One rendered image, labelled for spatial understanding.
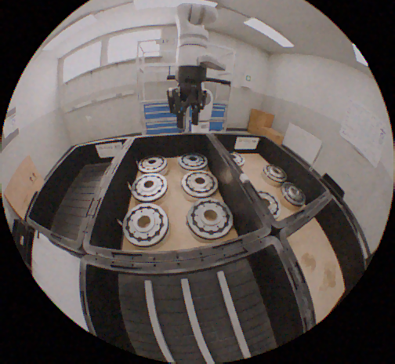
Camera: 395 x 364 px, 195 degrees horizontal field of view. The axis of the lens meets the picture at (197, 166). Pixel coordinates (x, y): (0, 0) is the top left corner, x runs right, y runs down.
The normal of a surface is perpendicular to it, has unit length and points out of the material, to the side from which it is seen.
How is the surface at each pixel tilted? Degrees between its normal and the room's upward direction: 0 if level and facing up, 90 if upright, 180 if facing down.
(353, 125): 90
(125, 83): 90
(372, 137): 90
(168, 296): 0
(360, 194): 90
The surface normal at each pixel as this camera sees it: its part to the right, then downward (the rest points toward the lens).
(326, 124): -0.96, 0.12
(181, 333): 0.06, -0.80
